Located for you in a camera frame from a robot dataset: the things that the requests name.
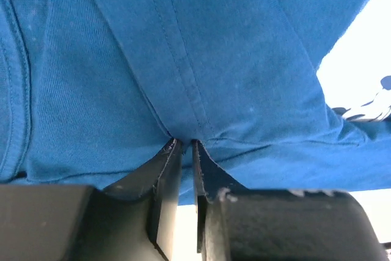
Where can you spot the navy blue mickey t-shirt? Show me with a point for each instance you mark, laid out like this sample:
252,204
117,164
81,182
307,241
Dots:
92,89

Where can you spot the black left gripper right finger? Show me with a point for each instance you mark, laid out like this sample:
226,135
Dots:
238,223

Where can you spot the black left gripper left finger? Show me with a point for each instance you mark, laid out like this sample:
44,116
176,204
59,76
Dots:
131,219

